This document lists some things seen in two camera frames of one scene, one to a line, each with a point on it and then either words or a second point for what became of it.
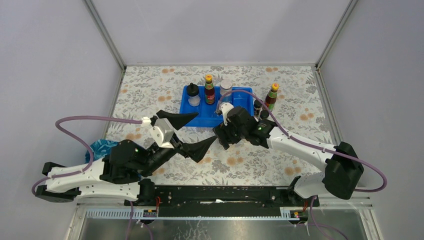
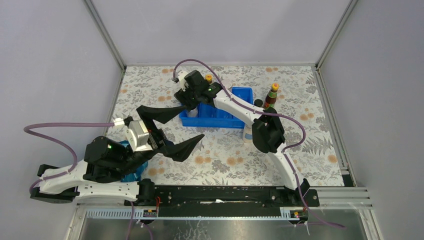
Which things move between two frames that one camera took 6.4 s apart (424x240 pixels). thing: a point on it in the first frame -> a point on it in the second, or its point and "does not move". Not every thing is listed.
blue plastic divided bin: [242, 97] does not move
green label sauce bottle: [271, 98] does not move
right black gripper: [221, 130] -> [182, 96]
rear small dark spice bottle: [257, 106] does not move
